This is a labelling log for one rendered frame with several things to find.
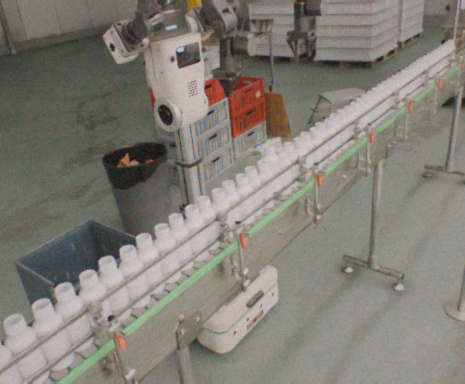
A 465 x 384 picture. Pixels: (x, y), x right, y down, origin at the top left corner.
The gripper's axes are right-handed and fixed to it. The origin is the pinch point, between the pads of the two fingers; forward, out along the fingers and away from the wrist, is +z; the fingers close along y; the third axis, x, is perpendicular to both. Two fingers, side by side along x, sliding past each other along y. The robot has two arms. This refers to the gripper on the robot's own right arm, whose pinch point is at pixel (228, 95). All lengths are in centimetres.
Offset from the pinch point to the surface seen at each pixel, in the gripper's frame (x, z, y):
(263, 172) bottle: -16.5, 20.0, 19.0
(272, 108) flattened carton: 300, 95, -83
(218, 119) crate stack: 208, 81, -103
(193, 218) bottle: -50, 21, 10
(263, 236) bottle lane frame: -24, 39, 22
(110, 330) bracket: -89, 28, 10
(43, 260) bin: -52, 49, -50
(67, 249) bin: -42, 50, -47
